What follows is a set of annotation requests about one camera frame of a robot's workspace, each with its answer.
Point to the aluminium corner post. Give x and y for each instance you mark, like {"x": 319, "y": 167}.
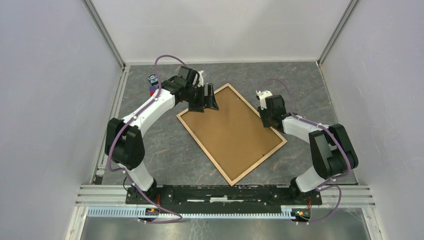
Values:
{"x": 101, "y": 27}
{"x": 352, "y": 5}

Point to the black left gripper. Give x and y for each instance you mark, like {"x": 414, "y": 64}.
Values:
{"x": 210, "y": 100}

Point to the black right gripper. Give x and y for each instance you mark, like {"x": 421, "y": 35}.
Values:
{"x": 265, "y": 124}

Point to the brown backing board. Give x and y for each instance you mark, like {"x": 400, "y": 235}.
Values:
{"x": 232, "y": 132}

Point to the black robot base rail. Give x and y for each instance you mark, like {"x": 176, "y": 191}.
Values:
{"x": 221, "y": 199}

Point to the purple and red block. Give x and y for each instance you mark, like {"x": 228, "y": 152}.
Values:
{"x": 152, "y": 90}

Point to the wooden picture frame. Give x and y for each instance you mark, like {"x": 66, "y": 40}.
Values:
{"x": 205, "y": 147}

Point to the right aluminium corner post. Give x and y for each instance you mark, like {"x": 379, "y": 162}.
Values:
{"x": 352, "y": 5}

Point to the left aluminium corner post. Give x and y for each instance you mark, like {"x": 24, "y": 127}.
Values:
{"x": 101, "y": 27}

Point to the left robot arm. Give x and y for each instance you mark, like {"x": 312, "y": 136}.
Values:
{"x": 124, "y": 143}

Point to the white toothed cable duct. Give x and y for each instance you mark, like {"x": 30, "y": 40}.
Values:
{"x": 153, "y": 213}

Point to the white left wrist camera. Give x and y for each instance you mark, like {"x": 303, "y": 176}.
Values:
{"x": 200, "y": 81}

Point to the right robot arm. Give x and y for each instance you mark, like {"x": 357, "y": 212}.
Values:
{"x": 332, "y": 152}

